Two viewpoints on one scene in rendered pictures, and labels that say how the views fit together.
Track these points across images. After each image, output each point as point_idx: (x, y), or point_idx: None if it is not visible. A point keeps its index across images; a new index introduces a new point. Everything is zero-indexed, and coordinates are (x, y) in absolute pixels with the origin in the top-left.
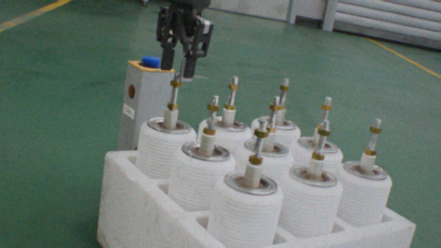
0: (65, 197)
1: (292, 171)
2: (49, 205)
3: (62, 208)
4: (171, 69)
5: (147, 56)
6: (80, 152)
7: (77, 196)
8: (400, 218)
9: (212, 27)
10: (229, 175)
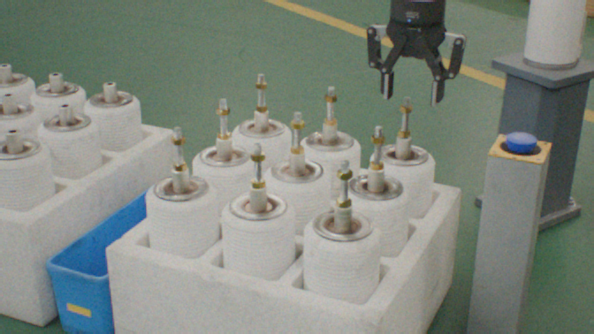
0: (567, 314)
1: (245, 151)
2: (551, 294)
3: (538, 299)
4: (430, 104)
5: (528, 135)
6: None
7: (563, 323)
8: (126, 248)
9: (367, 33)
10: (282, 126)
